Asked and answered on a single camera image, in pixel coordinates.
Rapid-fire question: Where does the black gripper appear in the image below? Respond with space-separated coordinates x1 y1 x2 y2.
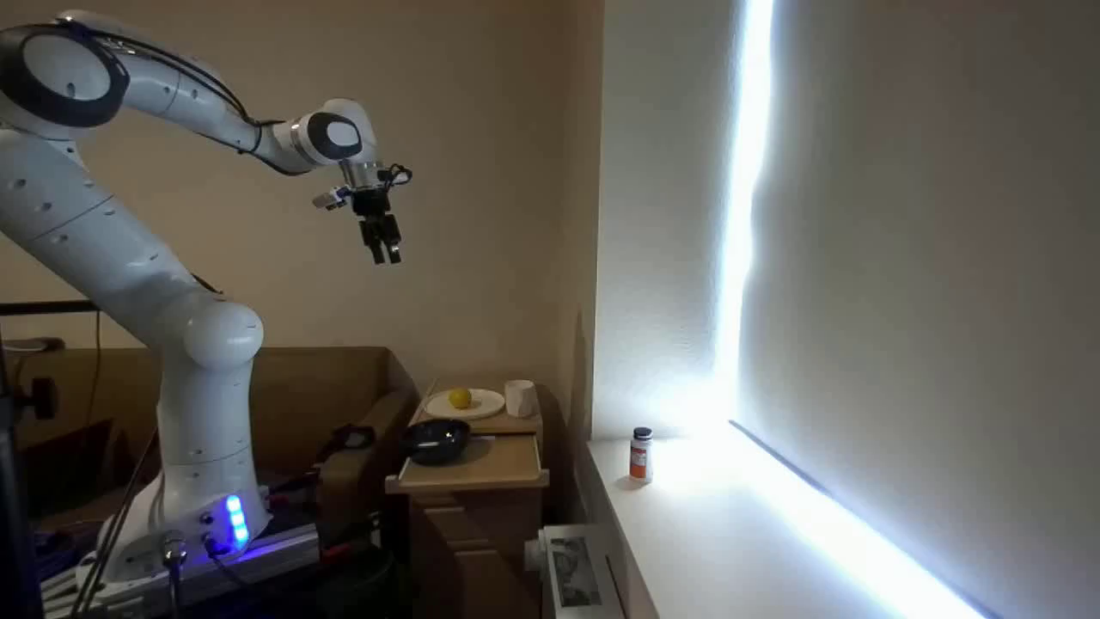
316 163 411 266

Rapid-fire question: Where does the dark blue bowl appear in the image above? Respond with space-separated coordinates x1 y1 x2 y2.
401 420 472 468

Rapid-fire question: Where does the wooden pull-out nightstand shelf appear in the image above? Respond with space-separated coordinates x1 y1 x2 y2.
386 434 551 494

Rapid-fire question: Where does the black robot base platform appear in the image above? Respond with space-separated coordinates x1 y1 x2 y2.
37 479 369 619

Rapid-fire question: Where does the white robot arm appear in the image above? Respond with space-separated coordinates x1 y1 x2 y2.
0 13 406 578

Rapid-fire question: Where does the wooden nightstand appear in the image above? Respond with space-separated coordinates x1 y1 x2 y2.
398 396 546 619

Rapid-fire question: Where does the yellow lemon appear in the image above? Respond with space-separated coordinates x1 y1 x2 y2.
445 389 474 410

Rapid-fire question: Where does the white round plate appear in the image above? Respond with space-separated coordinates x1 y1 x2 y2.
427 389 505 420

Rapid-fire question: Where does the grey black sock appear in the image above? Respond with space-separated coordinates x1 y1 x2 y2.
316 424 377 461

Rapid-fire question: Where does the white ceramic mug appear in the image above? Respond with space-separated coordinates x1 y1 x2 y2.
505 379 538 420

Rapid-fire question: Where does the small red-labelled bottle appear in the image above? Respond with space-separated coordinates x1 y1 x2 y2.
628 426 654 483

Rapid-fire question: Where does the brown leather armchair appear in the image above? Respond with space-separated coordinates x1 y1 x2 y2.
13 347 417 528

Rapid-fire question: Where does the white window blind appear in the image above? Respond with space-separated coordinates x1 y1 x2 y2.
590 0 1100 619

